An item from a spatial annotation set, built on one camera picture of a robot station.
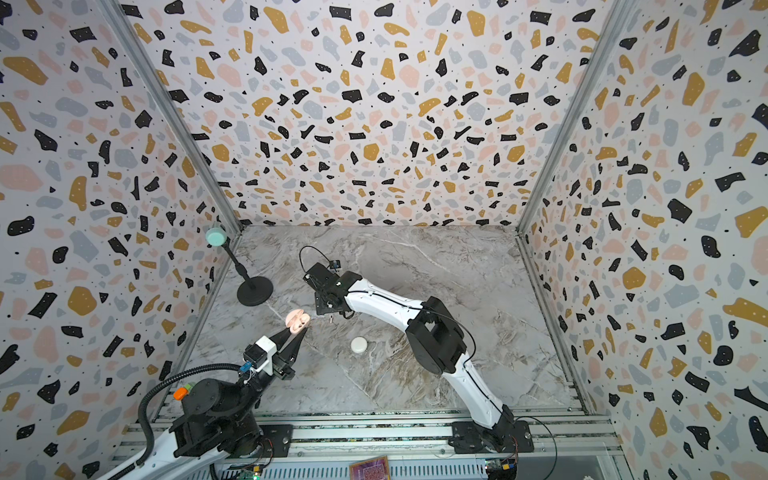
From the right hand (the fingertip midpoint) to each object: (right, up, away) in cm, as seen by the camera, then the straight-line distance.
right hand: (332, 297), depth 90 cm
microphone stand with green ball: (-28, +1, +11) cm, 30 cm away
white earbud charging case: (+8, -14, -1) cm, 16 cm away
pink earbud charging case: (-1, -1, -28) cm, 28 cm away
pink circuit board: (+15, -37, -21) cm, 45 cm away
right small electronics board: (+45, -38, -19) cm, 62 cm away
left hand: (0, -2, -27) cm, 27 cm away
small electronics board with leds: (-14, -38, -20) cm, 45 cm away
